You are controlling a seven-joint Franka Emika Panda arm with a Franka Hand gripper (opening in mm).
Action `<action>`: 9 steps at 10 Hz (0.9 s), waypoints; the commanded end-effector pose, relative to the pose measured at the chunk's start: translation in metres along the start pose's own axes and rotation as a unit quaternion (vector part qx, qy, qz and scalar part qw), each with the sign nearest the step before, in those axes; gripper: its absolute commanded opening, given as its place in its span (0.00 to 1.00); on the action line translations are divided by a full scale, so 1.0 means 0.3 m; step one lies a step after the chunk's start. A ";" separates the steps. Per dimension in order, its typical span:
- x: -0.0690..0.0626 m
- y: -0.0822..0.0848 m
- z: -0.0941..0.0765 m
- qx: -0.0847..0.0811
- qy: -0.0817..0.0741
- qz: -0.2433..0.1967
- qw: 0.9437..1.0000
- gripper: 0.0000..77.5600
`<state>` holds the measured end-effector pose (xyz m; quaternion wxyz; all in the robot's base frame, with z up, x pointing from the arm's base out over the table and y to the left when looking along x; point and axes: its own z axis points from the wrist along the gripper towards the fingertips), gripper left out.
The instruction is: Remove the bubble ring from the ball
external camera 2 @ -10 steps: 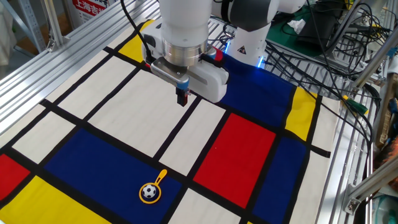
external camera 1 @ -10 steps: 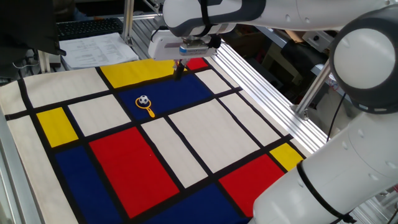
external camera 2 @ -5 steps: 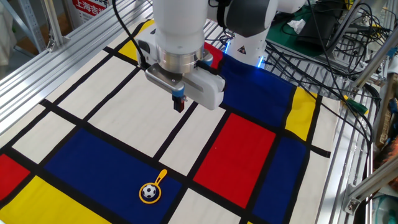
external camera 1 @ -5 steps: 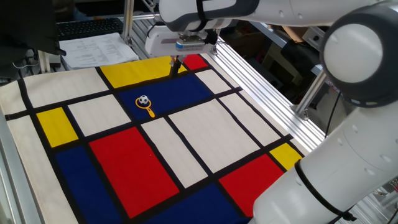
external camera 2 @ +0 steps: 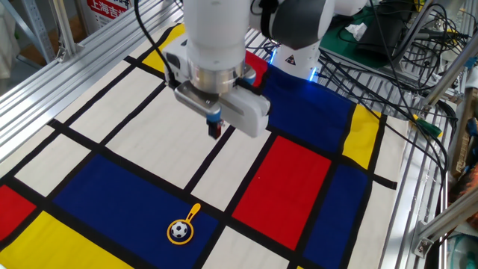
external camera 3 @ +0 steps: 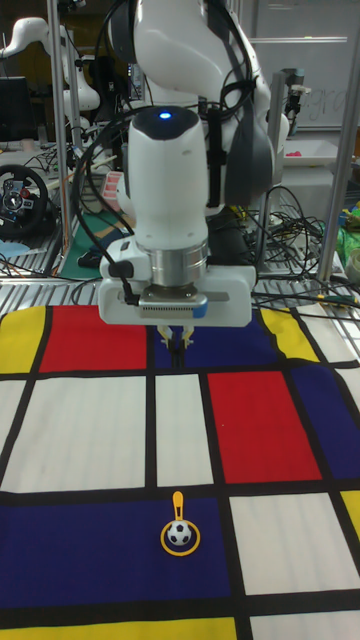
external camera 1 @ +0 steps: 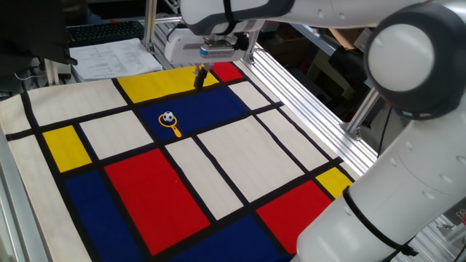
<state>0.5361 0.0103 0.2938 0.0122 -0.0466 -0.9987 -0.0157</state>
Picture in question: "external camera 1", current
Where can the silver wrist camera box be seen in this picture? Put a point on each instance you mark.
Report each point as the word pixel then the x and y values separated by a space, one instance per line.
pixel 218 51

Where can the brown cardboard box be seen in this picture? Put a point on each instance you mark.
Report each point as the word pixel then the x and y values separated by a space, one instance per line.
pixel 347 38

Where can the small soccer ball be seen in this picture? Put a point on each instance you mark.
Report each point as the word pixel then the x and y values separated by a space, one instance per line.
pixel 167 116

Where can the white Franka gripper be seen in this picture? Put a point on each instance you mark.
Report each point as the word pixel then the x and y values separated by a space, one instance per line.
pixel 182 47

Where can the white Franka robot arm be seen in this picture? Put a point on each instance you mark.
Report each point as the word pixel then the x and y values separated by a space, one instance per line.
pixel 400 182

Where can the yellow soccer ball pan toy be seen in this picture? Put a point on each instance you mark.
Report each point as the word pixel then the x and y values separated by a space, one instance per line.
pixel 176 131

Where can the stack of printed papers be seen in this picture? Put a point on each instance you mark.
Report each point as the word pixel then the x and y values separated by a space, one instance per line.
pixel 113 60

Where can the black monitor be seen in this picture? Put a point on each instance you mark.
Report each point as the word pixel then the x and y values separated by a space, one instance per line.
pixel 29 29

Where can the aluminium frame post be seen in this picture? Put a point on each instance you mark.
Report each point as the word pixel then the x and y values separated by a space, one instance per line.
pixel 362 113
pixel 149 25
pixel 252 45

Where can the black keyboard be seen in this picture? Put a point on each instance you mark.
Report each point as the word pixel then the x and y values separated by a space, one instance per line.
pixel 102 32

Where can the Mondrian pattern cloth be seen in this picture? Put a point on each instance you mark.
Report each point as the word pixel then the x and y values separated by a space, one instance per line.
pixel 236 153

